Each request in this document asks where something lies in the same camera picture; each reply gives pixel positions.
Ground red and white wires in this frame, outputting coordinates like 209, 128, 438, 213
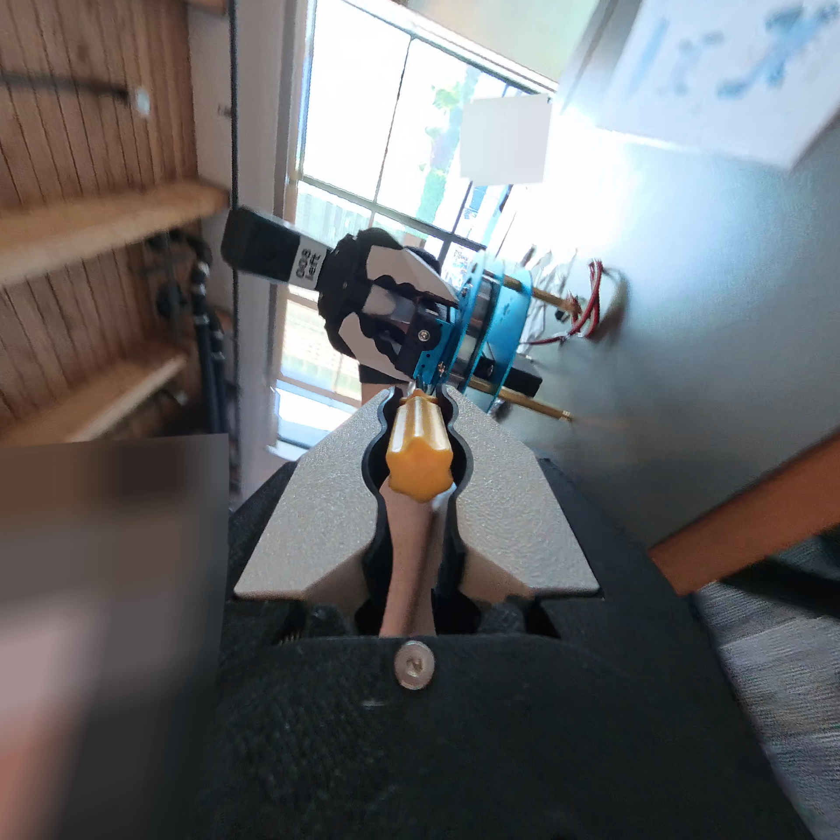
525, 249, 627, 345

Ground white sheet with blue print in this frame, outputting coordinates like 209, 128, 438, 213
594, 0, 840, 168

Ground black tripod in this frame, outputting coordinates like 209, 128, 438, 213
150, 230, 229, 435

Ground yellow handled screwdriver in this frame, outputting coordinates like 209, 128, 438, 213
385, 387, 455, 503

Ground wooden wall shelf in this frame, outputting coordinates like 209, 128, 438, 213
0, 180, 231, 286
0, 344, 193, 444

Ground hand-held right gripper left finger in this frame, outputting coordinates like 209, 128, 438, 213
233, 386, 404, 603

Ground grey desk with wooden edge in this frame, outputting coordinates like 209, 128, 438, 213
486, 98, 840, 598

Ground black hanging cable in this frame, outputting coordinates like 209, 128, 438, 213
225, 0, 242, 496

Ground window with dark frame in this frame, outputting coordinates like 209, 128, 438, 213
272, 0, 559, 457

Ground blue toy robot arm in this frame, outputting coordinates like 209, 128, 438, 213
394, 249, 592, 421

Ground dark rod with white end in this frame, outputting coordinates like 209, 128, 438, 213
0, 69, 153, 114

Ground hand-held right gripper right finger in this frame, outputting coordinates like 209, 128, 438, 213
438, 384, 602, 603

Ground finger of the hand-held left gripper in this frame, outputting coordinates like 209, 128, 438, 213
340, 312, 412, 386
363, 246, 462, 319

